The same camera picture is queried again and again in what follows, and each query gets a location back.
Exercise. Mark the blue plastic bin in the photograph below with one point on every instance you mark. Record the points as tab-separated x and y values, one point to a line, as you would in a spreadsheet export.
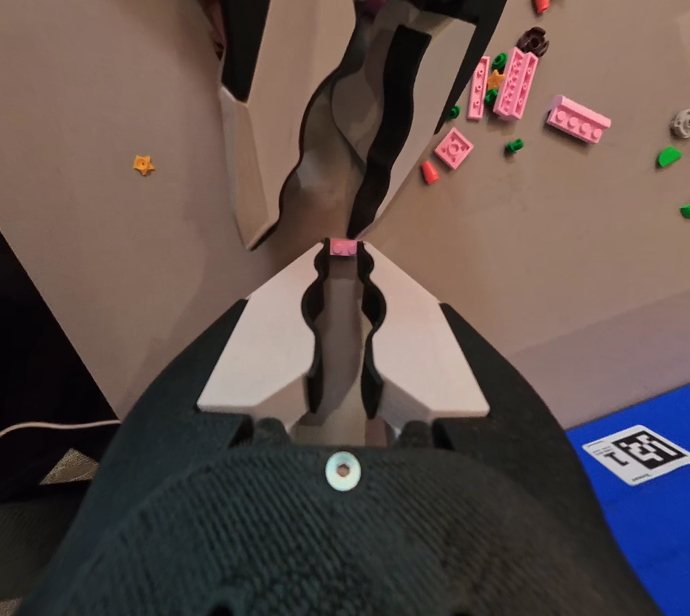
636	519

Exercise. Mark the pile of pink toy bricks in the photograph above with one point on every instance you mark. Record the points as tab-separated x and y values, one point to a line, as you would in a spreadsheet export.
515	84

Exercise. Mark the green toy stud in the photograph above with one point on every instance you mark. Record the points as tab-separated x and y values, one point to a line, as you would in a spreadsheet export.
514	145

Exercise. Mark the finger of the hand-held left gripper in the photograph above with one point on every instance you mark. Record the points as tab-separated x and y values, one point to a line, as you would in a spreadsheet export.
436	66
302	33

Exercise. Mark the pink two-stud toy brick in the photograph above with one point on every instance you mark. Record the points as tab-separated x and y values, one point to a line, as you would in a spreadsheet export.
344	247

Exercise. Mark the red cone toy piece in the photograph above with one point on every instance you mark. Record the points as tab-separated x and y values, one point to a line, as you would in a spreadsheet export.
429	172

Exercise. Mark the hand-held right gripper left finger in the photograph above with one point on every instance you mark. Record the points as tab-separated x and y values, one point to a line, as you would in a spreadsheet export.
253	357

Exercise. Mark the yellow star toy piece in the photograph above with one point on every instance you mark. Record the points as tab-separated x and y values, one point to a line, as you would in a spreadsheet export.
143	164

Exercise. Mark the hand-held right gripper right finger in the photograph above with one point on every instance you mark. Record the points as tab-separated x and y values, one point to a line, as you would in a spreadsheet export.
431	357

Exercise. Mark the brown flower toy piece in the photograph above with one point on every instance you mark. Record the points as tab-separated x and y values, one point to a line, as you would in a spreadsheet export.
533	40

